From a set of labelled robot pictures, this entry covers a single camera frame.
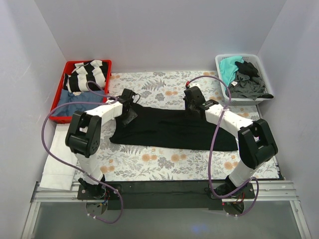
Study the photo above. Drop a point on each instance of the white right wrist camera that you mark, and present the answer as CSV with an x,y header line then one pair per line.
x,y
191,84

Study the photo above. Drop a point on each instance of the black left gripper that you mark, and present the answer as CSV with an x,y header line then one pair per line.
x,y
130,115

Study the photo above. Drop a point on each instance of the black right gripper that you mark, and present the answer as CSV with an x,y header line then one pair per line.
x,y
190,107

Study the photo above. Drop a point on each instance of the white plastic laundry basket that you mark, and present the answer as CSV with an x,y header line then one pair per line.
x,y
250,58

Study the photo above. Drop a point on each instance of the blue folded shirt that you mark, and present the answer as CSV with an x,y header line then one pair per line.
x,y
77,98

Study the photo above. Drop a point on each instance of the black white striped shirt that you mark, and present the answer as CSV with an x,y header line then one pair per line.
x,y
92,73

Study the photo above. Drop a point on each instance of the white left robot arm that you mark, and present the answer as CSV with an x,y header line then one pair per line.
x,y
84,133

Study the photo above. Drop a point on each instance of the grey t-shirt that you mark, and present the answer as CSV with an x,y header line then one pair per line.
x,y
246,87

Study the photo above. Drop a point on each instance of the black t-shirt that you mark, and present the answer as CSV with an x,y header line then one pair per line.
x,y
164,128

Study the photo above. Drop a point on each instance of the floral patterned table mat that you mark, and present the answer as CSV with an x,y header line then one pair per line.
x,y
163,90

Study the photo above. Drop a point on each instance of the white folded cloth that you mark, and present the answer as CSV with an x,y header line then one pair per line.
x,y
56,175

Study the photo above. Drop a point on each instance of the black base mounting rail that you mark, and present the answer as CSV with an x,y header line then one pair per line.
x,y
188,194

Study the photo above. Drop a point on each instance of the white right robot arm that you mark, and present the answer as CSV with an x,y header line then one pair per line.
x,y
256,143

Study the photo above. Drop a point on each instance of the red plastic tray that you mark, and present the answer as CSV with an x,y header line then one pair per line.
x,y
68,69

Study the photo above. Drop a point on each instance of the teal t-shirt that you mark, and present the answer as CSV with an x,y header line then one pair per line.
x,y
228,68

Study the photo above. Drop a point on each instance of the aluminium table frame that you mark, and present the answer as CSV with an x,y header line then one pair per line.
x,y
268,210

